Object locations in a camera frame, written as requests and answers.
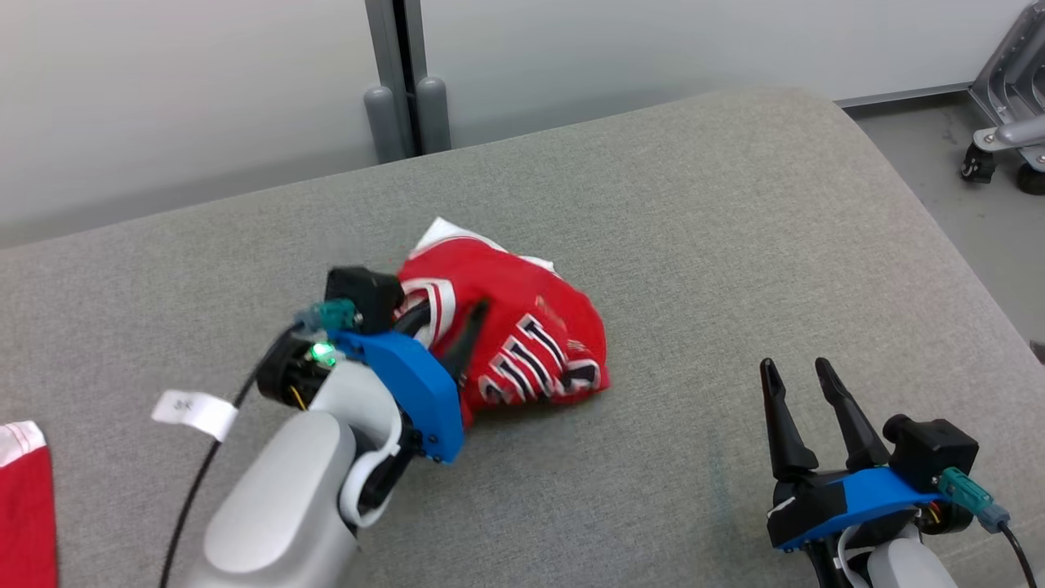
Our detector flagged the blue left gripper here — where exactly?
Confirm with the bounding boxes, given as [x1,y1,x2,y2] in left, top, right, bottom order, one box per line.
[331,300,491,465]

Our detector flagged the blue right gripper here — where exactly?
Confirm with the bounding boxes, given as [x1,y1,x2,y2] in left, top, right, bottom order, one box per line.
[759,358,952,552]

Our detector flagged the red white jersey shirt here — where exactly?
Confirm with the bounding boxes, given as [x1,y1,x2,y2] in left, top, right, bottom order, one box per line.
[394,217,611,425]

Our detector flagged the red white Bulls shorts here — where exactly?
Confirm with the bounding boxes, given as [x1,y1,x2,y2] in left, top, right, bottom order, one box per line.
[0,421,60,588]

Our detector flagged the black left cable, green plug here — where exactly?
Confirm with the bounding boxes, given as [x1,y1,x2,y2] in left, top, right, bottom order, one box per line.
[159,300,360,588]

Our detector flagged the black cable, green plug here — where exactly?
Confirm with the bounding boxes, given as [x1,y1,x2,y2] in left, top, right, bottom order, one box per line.
[159,300,360,588]
[937,467,1039,588]

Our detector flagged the black right cable, green plug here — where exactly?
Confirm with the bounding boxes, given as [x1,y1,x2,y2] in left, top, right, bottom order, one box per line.
[937,467,1039,588]

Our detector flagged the white paper cable label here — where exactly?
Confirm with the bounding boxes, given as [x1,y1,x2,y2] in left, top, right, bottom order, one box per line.
[152,390,239,442]

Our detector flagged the grey partition post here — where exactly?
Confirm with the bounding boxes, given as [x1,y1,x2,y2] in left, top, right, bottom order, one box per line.
[363,0,452,164]

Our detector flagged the grey metal frame with castors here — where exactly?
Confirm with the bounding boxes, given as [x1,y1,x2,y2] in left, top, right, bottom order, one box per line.
[960,0,1045,195]

